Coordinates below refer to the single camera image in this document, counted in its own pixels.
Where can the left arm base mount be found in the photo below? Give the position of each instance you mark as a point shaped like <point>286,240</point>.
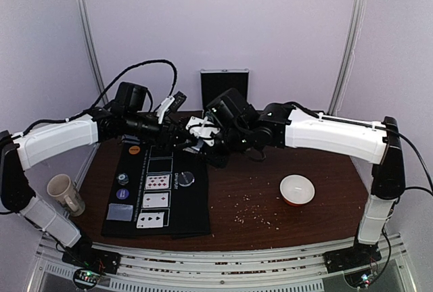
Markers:
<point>89,273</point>

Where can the ten of diamonds card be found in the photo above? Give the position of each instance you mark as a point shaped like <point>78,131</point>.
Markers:
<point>157,182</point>

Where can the orange big blind button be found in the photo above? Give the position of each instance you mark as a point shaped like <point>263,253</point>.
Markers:
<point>134,150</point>

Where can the two of diamonds card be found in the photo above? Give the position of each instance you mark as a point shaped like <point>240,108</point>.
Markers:
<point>156,200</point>

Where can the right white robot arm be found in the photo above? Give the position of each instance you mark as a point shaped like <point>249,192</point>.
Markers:
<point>291,125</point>

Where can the deck of grey cards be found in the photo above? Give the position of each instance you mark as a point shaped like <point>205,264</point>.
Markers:
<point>193,146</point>

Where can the purple small blind button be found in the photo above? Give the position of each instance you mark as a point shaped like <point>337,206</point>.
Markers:
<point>122,194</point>

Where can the aluminium poker case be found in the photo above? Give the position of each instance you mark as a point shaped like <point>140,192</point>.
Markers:
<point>215,82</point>

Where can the black poker mat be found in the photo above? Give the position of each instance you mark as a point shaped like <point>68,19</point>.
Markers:
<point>187,214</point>

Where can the left aluminium frame post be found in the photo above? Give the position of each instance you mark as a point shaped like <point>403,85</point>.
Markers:
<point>91,51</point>

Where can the beige mug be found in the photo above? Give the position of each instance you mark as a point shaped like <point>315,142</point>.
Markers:
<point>62,188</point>

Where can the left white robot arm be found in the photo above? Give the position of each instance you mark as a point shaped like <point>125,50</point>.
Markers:
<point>21,152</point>

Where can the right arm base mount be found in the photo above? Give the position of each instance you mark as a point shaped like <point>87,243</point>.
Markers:
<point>359,266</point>

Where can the right aluminium frame post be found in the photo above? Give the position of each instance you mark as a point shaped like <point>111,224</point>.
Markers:
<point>354,30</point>

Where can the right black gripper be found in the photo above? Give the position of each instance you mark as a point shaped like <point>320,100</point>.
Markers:
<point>210,147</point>

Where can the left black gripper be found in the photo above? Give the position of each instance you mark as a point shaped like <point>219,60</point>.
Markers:
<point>177,131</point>

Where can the three of spades card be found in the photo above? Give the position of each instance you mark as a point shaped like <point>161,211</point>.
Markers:
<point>154,219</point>

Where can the aluminium frame post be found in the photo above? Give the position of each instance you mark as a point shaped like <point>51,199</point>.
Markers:
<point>354,30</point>
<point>91,51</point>

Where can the white and orange bowl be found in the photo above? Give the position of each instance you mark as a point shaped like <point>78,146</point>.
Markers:
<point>296,190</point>

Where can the grey playing card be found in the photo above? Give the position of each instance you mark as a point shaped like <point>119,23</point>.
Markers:
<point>120,212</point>

